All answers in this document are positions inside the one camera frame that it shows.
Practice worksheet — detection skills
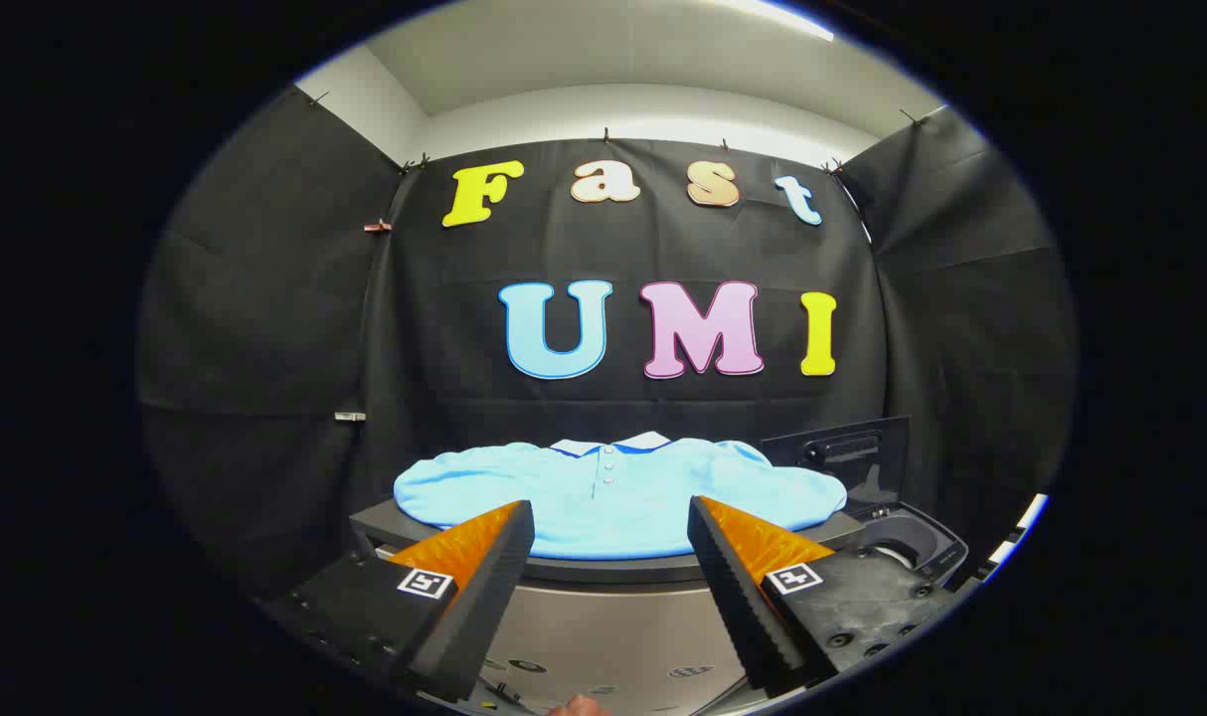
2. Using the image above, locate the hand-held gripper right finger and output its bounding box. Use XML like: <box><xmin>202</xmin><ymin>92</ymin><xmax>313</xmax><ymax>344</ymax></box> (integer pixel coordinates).
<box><xmin>687</xmin><ymin>495</ymin><xmax>962</xmax><ymax>697</ymax></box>

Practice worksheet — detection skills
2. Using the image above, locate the light blue polo shirt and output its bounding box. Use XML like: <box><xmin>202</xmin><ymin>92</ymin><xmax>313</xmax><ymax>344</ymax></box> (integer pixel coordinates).
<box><xmin>393</xmin><ymin>431</ymin><xmax>849</xmax><ymax>561</ymax></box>

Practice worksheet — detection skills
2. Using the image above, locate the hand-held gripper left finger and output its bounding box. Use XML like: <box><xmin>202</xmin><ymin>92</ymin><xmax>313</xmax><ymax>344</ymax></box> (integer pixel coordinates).
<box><xmin>265</xmin><ymin>499</ymin><xmax>537</xmax><ymax>705</ymax></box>

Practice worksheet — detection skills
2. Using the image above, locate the black backdrop cloth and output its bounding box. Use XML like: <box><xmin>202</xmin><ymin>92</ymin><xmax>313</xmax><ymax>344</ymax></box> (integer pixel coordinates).
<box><xmin>136</xmin><ymin>85</ymin><xmax>1077</xmax><ymax>598</ymax></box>

